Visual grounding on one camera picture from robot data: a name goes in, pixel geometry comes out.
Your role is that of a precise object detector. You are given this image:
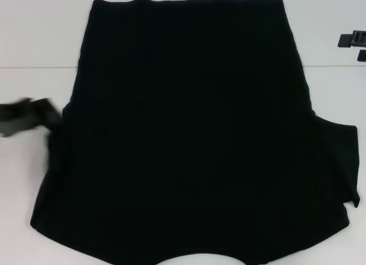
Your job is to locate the black shirt with FREE print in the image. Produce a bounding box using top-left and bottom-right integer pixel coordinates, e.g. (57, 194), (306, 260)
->
(30, 0), (361, 265)

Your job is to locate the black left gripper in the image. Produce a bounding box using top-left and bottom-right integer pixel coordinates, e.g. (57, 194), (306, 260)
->
(0, 97), (62, 139)

